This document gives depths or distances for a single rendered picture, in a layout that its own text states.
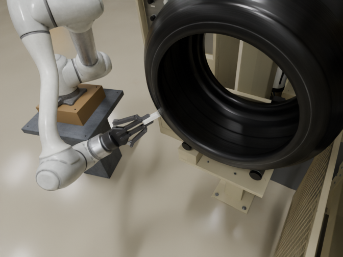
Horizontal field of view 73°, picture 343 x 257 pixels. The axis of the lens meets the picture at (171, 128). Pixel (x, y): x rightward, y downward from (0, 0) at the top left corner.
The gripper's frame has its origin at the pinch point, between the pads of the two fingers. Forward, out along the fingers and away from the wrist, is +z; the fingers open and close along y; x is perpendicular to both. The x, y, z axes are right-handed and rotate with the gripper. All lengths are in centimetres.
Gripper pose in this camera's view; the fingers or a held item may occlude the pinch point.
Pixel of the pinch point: (151, 117)
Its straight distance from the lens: 87.9
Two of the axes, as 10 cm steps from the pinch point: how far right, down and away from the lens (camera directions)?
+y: 5.0, 7.7, 3.9
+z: 8.7, -4.7, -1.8
